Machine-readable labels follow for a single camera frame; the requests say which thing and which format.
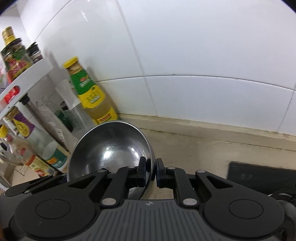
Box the red white seasoning packet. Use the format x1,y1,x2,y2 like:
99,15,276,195
0,67,22,105

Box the white two-tier turntable rack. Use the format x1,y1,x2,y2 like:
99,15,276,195
0,56,79,190

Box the steel bowl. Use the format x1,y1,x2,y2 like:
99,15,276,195
67,120,156,199

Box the purple label fish sauce bottle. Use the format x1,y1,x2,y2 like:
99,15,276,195
5,106,70,174

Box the yellow cap vinegar bottle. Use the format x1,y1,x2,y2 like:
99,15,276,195
1,125,58,177

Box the black cap spice jar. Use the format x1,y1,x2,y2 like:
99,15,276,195
26,42,43,63

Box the dark bottle upper tier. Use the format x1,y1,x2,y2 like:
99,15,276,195
1,26,33,81

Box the clear plastic bag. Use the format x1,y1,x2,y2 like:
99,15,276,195
37,79,95,152

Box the green yellow label oil bottle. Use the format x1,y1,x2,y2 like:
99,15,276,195
63,57,118,124

